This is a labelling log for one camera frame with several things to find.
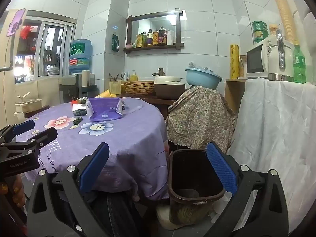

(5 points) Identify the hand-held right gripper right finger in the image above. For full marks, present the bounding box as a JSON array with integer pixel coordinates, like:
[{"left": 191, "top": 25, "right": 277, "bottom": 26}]
[{"left": 206, "top": 142, "right": 289, "bottom": 237}]

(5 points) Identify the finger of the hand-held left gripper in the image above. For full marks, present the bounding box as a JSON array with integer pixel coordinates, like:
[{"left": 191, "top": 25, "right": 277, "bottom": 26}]
[
  {"left": 5, "top": 128, "right": 58, "bottom": 151},
  {"left": 0, "top": 120, "right": 35, "bottom": 142}
]

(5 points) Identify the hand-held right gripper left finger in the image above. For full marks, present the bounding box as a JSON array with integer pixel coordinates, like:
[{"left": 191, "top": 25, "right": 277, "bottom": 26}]
[{"left": 27, "top": 142, "right": 110, "bottom": 237}]

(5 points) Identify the brown plastic bin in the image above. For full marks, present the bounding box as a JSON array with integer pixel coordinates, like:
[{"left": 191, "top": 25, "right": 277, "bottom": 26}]
[{"left": 168, "top": 149, "right": 226, "bottom": 226}]

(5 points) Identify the purple plastic packet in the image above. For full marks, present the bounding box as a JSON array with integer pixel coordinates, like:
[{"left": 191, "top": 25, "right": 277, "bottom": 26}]
[{"left": 86, "top": 97, "right": 124, "bottom": 122}]

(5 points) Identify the person's left hand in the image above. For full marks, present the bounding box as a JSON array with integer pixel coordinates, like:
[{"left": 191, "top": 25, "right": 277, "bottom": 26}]
[{"left": 11, "top": 176, "right": 26, "bottom": 209}]

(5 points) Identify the cream cooking pot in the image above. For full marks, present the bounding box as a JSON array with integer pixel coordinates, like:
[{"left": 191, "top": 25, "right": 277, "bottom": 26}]
[{"left": 13, "top": 92, "right": 43, "bottom": 116}]

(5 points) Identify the purple floral tablecloth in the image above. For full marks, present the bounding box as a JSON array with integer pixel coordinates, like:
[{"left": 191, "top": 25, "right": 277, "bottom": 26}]
[{"left": 15, "top": 97, "right": 171, "bottom": 201}]

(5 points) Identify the water dispenser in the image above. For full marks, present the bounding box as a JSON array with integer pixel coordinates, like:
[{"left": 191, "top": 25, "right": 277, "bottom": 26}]
[{"left": 58, "top": 73, "right": 99, "bottom": 107}]

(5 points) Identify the paisley cloth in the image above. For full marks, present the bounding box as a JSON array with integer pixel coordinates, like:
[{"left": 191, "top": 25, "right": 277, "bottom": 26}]
[{"left": 165, "top": 86, "right": 238, "bottom": 154}]

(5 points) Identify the white plastic sheet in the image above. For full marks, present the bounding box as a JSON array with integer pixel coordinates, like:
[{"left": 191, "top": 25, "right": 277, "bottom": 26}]
[{"left": 227, "top": 77, "right": 316, "bottom": 234}]

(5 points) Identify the clear plastic bag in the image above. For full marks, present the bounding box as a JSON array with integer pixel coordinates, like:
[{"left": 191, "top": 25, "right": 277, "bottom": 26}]
[{"left": 120, "top": 98, "right": 143, "bottom": 112}]

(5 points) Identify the wooden cabinet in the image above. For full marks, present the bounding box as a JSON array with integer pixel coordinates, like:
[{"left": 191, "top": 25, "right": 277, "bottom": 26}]
[{"left": 224, "top": 79, "right": 247, "bottom": 115}]

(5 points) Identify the sliding window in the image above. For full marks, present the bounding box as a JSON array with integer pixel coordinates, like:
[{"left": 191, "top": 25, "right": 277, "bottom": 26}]
[{"left": 14, "top": 10, "right": 77, "bottom": 85}]

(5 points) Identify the chopstick holder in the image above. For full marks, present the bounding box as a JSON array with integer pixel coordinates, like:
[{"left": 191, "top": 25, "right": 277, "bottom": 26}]
[{"left": 109, "top": 72, "right": 127, "bottom": 94}]

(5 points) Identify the wooden counter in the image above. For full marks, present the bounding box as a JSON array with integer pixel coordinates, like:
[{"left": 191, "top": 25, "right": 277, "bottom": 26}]
[{"left": 116, "top": 92, "right": 177, "bottom": 107}]

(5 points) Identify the blue water jug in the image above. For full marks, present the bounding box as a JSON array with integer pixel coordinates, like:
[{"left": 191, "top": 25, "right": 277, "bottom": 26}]
[{"left": 69, "top": 39, "right": 93, "bottom": 75}]

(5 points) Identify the wicker basket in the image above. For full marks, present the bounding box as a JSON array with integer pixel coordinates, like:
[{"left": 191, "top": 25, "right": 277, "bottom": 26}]
[{"left": 122, "top": 80, "right": 156, "bottom": 96}]

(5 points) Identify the blue plastic basin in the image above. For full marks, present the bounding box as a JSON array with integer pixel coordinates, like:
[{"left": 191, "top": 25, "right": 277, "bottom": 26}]
[{"left": 185, "top": 62, "right": 223, "bottom": 89}]

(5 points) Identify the red paper flower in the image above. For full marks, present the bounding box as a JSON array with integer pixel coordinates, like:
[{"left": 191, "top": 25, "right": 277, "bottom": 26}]
[{"left": 20, "top": 25, "right": 34, "bottom": 40}]

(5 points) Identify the brown white cooker pot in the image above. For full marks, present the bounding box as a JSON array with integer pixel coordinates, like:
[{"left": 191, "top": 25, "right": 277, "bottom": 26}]
[{"left": 154, "top": 76, "right": 186, "bottom": 100}]

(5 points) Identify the glass jar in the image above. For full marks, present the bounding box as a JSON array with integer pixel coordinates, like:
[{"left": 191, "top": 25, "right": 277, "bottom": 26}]
[{"left": 239, "top": 55, "right": 247, "bottom": 78}]

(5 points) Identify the purple phone on stand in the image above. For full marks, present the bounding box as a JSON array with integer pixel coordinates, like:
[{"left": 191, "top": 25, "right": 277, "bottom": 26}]
[{"left": 6, "top": 8, "right": 26, "bottom": 37}]

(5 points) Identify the yellow wrap roll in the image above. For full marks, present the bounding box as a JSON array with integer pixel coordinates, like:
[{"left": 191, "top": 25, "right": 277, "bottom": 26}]
[{"left": 229, "top": 44, "right": 241, "bottom": 80}]

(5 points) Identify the white microwave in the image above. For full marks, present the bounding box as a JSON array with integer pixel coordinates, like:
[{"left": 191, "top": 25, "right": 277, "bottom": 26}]
[{"left": 246, "top": 38, "right": 275, "bottom": 80}]

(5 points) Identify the white electric kettle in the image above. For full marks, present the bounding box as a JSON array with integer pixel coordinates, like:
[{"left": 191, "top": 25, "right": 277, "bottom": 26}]
[{"left": 268, "top": 29, "right": 295, "bottom": 82}]

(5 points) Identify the green soda bottle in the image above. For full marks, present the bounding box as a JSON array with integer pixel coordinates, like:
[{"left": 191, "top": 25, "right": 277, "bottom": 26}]
[{"left": 293, "top": 45, "right": 307, "bottom": 84}]

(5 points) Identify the row of condiment bottles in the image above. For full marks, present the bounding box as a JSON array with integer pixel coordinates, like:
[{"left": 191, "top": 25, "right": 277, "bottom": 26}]
[{"left": 133, "top": 26, "right": 175, "bottom": 48}]

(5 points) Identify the wooden framed mirror shelf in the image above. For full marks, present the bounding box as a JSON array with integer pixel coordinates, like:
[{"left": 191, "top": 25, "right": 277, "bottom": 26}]
[{"left": 123, "top": 8, "right": 185, "bottom": 54}]

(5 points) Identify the yellow ribbed hose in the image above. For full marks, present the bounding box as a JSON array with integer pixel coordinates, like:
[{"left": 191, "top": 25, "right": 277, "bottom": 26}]
[{"left": 270, "top": 0, "right": 298, "bottom": 45}]

